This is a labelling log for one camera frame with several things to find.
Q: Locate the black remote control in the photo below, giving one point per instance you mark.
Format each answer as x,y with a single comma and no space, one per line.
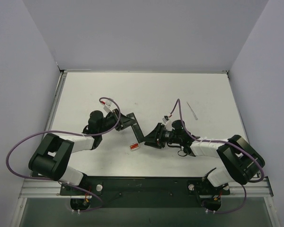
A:
136,128

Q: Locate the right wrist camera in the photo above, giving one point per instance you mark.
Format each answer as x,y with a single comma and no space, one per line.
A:
166,118

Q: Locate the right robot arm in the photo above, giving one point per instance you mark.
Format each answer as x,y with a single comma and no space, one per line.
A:
240,161

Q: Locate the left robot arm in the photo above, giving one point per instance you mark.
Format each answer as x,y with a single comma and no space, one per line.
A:
53,154

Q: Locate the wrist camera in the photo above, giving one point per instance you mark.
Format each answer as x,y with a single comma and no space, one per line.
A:
166,118
107,106

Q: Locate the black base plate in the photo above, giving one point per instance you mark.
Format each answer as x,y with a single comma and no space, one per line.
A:
144,192

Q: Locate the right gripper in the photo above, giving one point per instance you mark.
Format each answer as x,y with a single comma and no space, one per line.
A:
159,134

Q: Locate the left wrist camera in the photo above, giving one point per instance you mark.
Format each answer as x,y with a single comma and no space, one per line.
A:
107,106

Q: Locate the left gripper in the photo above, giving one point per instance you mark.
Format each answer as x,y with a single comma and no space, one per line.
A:
120,119

